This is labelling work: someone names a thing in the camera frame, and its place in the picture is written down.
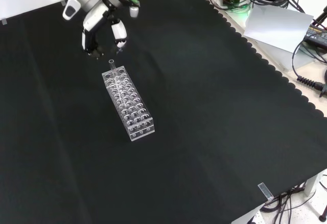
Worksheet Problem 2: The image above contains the pale grey board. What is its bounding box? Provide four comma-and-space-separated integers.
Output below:
243, 4, 314, 54

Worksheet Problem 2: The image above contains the black tripod leg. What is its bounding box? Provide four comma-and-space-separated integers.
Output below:
309, 4, 327, 29

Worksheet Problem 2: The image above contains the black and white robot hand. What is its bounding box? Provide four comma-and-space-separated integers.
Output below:
81, 0, 141, 59

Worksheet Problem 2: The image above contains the clear tape strip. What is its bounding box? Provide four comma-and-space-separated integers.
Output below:
258, 182, 275, 202

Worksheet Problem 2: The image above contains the white table leg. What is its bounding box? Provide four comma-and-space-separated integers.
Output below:
303, 169, 327, 197

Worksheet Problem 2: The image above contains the clear glass test tube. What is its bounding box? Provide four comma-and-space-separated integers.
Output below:
108, 59, 121, 88

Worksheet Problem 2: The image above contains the clear plastic test tube rack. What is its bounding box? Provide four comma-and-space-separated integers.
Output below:
101, 65, 156, 142

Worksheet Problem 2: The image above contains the black cable bundle under table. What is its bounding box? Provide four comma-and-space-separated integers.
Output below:
260, 174, 327, 224

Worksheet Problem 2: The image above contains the white and grey wrist camera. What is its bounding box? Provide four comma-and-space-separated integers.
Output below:
62, 0, 81, 21

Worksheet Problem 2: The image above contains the black power adapter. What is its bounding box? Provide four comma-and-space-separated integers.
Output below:
303, 24, 327, 49

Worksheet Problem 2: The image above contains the black ribbed-end cable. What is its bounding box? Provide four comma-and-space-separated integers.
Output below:
292, 39, 327, 97

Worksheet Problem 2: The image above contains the black bench cloth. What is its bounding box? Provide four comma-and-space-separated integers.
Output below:
0, 0, 327, 224

